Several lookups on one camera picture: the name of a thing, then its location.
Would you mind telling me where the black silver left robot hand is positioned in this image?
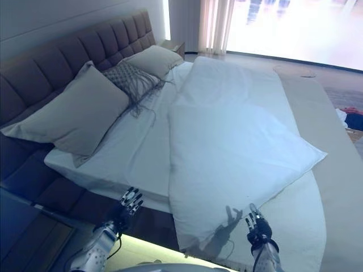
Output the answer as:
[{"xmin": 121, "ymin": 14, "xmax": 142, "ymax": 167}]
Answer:
[{"xmin": 115, "ymin": 186, "xmax": 145, "ymax": 227}]

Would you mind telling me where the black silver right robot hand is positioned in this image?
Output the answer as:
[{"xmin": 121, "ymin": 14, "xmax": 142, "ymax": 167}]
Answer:
[{"xmin": 244, "ymin": 203, "xmax": 273, "ymax": 247}]

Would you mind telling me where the white duvet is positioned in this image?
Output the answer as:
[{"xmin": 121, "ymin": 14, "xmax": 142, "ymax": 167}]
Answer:
[{"xmin": 166, "ymin": 56, "xmax": 329, "ymax": 253}]

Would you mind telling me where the white bed sheet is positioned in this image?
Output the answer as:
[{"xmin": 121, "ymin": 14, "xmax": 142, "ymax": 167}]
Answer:
[{"xmin": 44, "ymin": 61, "xmax": 331, "ymax": 272}]

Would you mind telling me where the grey robot torso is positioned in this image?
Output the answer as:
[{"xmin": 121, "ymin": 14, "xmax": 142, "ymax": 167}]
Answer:
[{"xmin": 124, "ymin": 259, "xmax": 256, "ymax": 272}]

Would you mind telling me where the beige pillow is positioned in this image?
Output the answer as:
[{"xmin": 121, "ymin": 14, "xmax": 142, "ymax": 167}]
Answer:
[
  {"xmin": 123, "ymin": 44, "xmax": 184, "ymax": 79},
  {"xmin": 0, "ymin": 60, "xmax": 130, "ymax": 168}
]

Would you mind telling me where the beige bedspread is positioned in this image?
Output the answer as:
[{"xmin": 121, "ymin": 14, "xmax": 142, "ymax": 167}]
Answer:
[{"xmin": 181, "ymin": 63, "xmax": 363, "ymax": 272}]

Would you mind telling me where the dark nightstand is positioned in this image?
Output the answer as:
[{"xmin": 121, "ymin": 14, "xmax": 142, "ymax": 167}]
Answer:
[{"xmin": 0, "ymin": 186, "xmax": 77, "ymax": 272}]

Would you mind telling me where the grey fringed woven cushion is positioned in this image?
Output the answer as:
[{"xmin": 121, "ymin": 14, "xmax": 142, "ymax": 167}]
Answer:
[{"xmin": 102, "ymin": 61, "xmax": 175, "ymax": 127}]

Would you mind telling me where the pile of clothes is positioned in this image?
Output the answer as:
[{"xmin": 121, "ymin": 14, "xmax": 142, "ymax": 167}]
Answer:
[{"xmin": 334, "ymin": 106, "xmax": 363, "ymax": 130}]

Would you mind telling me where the brown tufted headboard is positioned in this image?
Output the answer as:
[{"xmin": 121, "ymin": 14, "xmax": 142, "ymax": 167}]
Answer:
[{"xmin": 0, "ymin": 8, "xmax": 157, "ymax": 125}]

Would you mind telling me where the wooden bedside table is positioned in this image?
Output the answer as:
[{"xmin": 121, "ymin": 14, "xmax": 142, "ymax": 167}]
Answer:
[{"xmin": 157, "ymin": 39, "xmax": 187, "ymax": 59}]

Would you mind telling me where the beige curtain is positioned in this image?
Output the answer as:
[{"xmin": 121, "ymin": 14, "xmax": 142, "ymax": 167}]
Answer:
[{"xmin": 198, "ymin": 0, "xmax": 235, "ymax": 55}]

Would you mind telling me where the bright window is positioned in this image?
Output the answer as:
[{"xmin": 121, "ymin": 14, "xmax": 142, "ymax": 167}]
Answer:
[{"xmin": 226, "ymin": 0, "xmax": 363, "ymax": 69}]

